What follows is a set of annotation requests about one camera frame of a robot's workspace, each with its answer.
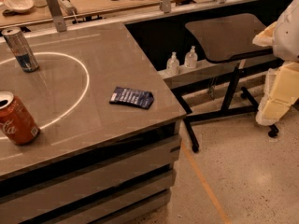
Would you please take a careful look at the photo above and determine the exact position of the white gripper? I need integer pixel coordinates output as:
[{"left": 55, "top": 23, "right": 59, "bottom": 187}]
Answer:
[{"left": 252, "top": 0, "right": 299, "bottom": 126}]

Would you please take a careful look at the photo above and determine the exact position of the blue rxbar blueberry wrapper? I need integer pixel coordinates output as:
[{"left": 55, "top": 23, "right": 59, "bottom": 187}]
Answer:
[{"left": 109, "top": 87, "right": 154, "bottom": 109}]

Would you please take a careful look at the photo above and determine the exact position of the silver blue red bull can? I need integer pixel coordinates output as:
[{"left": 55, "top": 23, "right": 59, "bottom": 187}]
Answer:
[{"left": 1, "top": 27, "right": 39, "bottom": 73}]

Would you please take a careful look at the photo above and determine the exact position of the red coke can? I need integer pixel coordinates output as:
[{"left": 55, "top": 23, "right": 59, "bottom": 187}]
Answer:
[{"left": 0, "top": 91, "right": 40, "bottom": 145}]

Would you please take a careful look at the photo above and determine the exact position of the black rolling side table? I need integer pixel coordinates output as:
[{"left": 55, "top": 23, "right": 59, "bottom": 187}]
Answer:
[{"left": 172, "top": 13, "right": 272, "bottom": 153}]

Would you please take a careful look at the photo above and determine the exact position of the right clear sanitizer bottle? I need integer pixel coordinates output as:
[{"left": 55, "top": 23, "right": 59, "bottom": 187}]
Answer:
[{"left": 184, "top": 46, "right": 198, "bottom": 68}]

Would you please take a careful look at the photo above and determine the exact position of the clear sanitizer bottle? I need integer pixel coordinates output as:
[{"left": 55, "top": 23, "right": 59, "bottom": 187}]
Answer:
[
  {"left": 166, "top": 52, "right": 179, "bottom": 76},
  {"left": 184, "top": 46, "right": 198, "bottom": 68}
]

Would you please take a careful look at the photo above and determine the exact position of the left clear sanitizer bottle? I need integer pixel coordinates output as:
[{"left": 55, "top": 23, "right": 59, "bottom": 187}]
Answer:
[{"left": 166, "top": 52, "right": 179, "bottom": 76}]

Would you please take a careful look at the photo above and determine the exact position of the grey drawer cabinet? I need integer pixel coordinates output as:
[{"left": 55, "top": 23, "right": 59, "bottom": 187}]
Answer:
[{"left": 0, "top": 122, "right": 181, "bottom": 224}]

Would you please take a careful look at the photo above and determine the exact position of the white power strip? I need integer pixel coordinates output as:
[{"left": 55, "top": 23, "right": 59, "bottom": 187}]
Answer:
[{"left": 58, "top": 0, "right": 77, "bottom": 15}]

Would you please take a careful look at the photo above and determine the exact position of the white bowl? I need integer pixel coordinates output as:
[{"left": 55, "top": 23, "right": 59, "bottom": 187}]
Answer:
[{"left": 4, "top": 0, "right": 34, "bottom": 13}]

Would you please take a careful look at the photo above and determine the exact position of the grey metal bracket left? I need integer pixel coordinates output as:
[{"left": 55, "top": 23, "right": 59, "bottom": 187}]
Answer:
[{"left": 46, "top": 0, "right": 67, "bottom": 32}]

